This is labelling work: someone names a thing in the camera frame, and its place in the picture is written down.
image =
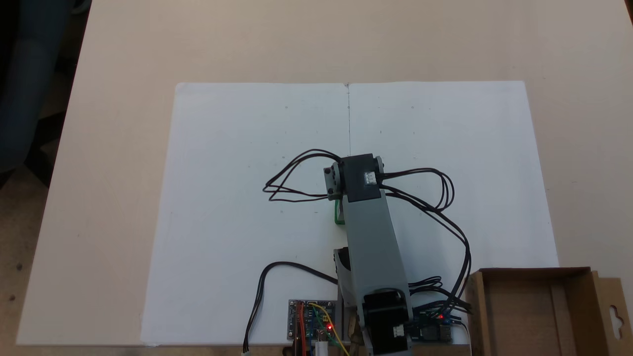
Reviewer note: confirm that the green dice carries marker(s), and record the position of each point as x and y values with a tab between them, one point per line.
338	212

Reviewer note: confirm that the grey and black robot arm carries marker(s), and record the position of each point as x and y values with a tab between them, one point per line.
371	237

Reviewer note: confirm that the white paper sheet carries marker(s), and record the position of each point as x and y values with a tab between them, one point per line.
494	148
222	148

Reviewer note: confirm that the grey circuit board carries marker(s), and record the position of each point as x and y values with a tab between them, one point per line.
311	321

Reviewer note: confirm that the white connector plug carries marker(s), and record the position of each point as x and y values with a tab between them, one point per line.
322	349

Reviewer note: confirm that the blue circuit board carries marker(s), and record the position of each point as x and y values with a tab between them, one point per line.
432	329

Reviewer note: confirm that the brown cardboard box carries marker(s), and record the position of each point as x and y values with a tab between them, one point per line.
524	311

